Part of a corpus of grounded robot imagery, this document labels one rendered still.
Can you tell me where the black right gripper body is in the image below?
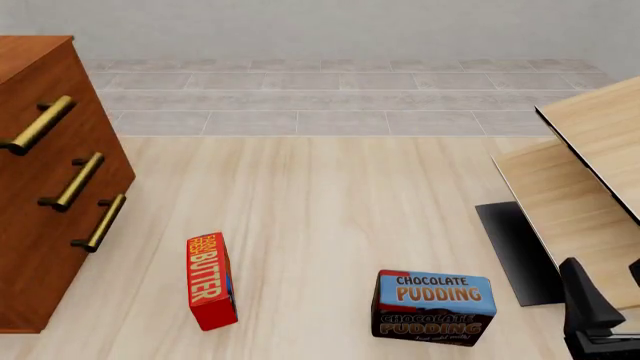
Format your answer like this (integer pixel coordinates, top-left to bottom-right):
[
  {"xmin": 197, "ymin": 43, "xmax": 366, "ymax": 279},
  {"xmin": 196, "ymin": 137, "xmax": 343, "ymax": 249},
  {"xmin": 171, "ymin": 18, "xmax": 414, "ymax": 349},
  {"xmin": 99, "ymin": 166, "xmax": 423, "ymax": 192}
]
[{"xmin": 564, "ymin": 327, "xmax": 640, "ymax": 360}]

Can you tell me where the wooden cabinet drawer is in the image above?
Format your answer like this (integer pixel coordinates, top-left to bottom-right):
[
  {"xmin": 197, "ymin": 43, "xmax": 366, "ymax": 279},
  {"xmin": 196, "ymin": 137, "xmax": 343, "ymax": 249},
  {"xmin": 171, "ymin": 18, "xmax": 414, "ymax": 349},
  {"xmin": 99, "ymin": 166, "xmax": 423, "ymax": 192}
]
[
  {"xmin": 0, "ymin": 108, "xmax": 130, "ymax": 282},
  {"xmin": 0, "ymin": 39, "xmax": 106, "ymax": 211},
  {"xmin": 0, "ymin": 159, "xmax": 137, "ymax": 334}
]

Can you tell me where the brown wooden cabinet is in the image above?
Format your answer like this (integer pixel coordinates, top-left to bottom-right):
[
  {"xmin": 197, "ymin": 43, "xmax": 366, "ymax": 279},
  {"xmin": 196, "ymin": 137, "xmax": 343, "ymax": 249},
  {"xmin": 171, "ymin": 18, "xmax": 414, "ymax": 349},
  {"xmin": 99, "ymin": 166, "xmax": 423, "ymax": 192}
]
[{"xmin": 0, "ymin": 35, "xmax": 137, "ymax": 334}]

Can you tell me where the blue chocolate pudding box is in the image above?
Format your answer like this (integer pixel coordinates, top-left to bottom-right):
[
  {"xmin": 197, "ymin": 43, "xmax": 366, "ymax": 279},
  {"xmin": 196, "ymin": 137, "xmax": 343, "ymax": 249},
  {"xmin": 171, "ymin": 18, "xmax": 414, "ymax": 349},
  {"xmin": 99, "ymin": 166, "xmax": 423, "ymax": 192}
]
[{"xmin": 370, "ymin": 268, "xmax": 499, "ymax": 348}]

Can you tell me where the red butter box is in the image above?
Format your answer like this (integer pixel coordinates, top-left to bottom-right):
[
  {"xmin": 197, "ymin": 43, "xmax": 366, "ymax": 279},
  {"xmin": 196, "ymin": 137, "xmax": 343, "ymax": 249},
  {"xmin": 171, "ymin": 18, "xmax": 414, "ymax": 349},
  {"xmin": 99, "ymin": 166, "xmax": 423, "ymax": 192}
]
[{"xmin": 186, "ymin": 231, "xmax": 240, "ymax": 333}]

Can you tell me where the brass drawer handle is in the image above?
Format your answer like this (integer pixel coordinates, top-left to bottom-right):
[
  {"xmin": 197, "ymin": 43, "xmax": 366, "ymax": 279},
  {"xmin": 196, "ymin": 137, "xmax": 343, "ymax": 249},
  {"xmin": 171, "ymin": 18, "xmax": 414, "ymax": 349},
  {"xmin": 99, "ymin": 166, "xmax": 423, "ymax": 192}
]
[
  {"xmin": 0, "ymin": 94, "xmax": 79, "ymax": 157},
  {"xmin": 70, "ymin": 192, "xmax": 128, "ymax": 254},
  {"xmin": 37, "ymin": 151, "xmax": 106, "ymax": 213}
]

